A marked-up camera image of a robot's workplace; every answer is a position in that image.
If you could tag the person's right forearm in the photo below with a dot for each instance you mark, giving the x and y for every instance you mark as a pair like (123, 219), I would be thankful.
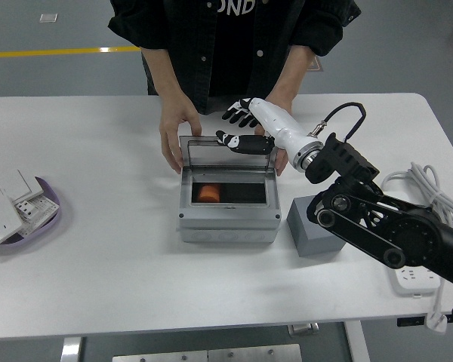
(164, 75)

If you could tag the person's left hand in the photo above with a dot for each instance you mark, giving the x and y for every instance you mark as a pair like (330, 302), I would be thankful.
(282, 105)

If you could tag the white socket module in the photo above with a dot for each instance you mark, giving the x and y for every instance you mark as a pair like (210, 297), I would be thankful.
(32, 207)

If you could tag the orange cylinder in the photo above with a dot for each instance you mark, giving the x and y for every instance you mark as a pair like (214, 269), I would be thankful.
(209, 193)

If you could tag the grey electrical box with lid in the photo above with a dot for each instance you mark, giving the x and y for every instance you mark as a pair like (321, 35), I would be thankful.
(226, 222)

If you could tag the person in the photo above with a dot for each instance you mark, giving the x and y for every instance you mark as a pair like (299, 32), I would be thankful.
(230, 56)

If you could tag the small silver floor plate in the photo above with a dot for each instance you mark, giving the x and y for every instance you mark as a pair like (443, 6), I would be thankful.
(48, 18)

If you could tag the white power strip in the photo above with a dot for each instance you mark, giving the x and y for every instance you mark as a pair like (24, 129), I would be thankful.
(411, 281)

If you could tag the metal table bracket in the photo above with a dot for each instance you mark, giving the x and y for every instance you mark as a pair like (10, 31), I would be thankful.
(304, 329)

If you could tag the large white socket panel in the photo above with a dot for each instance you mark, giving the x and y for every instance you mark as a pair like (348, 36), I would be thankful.
(0, 222)

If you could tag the white table leg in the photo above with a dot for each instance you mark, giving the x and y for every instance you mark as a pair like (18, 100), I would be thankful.
(71, 348)
(356, 345)

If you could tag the grey cube with round hole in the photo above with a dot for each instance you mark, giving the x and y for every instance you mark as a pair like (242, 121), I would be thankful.
(309, 234)

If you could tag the black table control panel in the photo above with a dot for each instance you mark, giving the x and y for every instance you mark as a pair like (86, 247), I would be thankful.
(411, 322)

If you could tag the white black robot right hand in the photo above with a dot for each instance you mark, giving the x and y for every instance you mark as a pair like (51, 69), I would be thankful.
(283, 124)

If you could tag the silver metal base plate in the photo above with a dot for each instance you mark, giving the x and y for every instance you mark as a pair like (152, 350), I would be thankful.
(207, 354)

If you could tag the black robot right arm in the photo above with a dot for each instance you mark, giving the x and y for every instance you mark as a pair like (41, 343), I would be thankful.
(419, 230)

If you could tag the white switch panel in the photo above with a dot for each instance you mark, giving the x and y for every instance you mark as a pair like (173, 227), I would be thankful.
(17, 183)

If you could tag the person's right hand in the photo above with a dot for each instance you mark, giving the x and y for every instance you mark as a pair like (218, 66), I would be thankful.
(175, 120)

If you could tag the person's left forearm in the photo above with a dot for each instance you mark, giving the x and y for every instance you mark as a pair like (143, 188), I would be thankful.
(294, 71)

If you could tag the purple plastic tray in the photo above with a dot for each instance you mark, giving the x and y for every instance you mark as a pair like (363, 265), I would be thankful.
(53, 194)

